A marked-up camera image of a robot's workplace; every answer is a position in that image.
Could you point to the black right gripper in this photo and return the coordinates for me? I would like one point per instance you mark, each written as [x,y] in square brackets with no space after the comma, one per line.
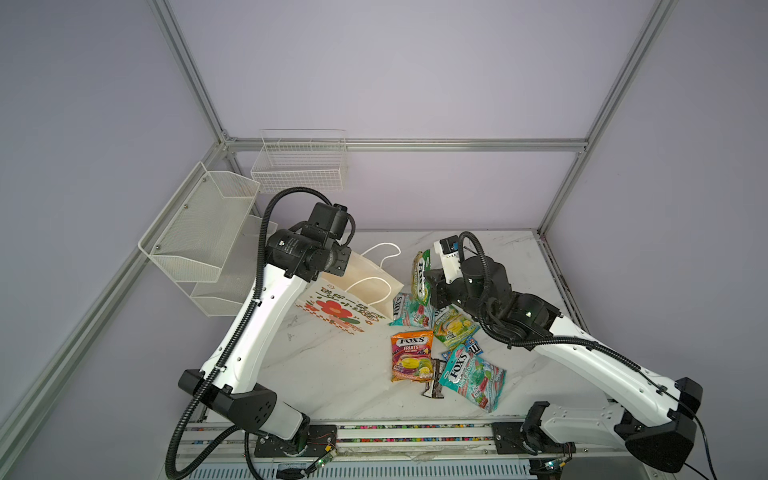
[433,278]

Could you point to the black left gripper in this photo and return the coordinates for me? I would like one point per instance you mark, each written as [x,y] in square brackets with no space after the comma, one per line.
[341,265]

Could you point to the green yellow Fox's candy bag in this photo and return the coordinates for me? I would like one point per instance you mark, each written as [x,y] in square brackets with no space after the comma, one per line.
[420,288]

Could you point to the white floral paper bag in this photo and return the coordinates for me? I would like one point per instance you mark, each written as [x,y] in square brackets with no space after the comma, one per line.
[360,299]

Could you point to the orange Fox's fruits bag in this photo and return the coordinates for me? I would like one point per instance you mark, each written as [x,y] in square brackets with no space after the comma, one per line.
[412,356]

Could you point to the teal Fox's large candy bag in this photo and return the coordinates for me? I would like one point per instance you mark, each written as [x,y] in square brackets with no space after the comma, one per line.
[474,378]

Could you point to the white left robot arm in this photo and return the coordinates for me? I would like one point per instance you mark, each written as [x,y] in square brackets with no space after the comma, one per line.
[227,383]

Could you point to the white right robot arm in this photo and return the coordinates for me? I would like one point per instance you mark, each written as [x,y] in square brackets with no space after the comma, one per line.
[652,417]

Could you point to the green Fox's spring tea bag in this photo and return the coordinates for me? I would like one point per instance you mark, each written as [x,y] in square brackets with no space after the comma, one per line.
[452,327]

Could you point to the teal Fox's mint blossom bag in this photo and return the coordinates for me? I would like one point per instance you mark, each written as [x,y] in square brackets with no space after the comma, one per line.
[409,312]

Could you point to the blue m&m's packet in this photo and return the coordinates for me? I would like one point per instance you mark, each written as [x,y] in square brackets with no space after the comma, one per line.
[470,345]

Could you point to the dark brown snack bar wrapper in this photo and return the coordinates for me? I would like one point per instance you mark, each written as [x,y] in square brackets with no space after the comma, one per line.
[433,388]

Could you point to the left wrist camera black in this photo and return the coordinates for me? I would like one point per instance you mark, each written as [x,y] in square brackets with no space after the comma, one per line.
[329,224]

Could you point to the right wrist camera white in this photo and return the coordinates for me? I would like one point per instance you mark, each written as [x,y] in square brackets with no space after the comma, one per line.
[447,250]

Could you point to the white wire wall basket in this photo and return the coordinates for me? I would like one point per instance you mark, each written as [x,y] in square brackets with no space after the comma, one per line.
[313,158]

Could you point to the white mesh wall basket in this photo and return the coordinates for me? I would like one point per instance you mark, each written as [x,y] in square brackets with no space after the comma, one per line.
[205,239]

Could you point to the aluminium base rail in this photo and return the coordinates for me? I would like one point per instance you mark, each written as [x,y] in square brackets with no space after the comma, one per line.
[439,449]

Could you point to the aluminium cage frame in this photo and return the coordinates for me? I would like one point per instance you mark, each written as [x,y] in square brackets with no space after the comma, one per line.
[28,418]

